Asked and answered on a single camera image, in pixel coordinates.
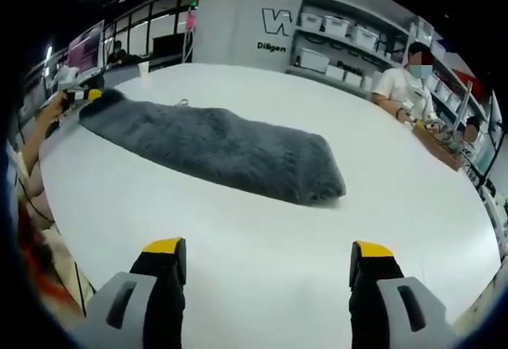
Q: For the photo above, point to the grey fluffy towel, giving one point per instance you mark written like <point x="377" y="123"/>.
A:
<point x="222" y="146"/>

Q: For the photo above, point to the person's left hand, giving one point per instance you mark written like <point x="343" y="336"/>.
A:
<point x="53" y="109"/>

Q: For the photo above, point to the ceiling strip light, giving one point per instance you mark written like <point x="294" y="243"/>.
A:
<point x="49" y="53"/>

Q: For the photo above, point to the large display screen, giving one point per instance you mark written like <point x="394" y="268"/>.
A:
<point x="85" y="47"/>

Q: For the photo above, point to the white paper cup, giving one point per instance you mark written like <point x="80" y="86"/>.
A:
<point x="143" y="69"/>

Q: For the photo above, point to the black monitor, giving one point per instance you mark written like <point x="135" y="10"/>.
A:
<point x="168" y="47"/>

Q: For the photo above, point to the red and black cloth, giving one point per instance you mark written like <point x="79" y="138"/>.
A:
<point x="39" y="261"/>

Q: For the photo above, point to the pink hanging item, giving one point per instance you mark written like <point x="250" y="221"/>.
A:
<point x="192" y="20"/>

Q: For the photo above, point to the wooden tray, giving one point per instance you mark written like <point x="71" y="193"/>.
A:
<point x="438" y="148"/>

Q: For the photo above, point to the shelf with white bins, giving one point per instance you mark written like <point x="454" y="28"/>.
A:
<point x="337" y="25"/>

